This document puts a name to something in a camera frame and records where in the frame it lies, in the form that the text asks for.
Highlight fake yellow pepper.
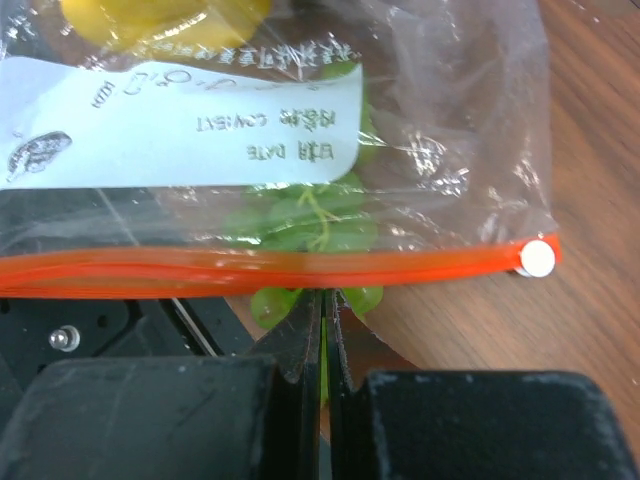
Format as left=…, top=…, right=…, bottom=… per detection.
left=60, top=0, right=273, bottom=50

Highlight clear zip top bag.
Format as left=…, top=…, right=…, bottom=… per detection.
left=1, top=1, right=560, bottom=299

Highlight fake green grapes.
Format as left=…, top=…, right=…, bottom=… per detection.
left=224, top=64, right=386, bottom=331

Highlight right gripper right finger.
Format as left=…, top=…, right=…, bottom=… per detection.
left=324, top=292, right=639, bottom=479

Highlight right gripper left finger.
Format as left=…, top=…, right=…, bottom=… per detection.
left=1, top=291, right=322, bottom=479

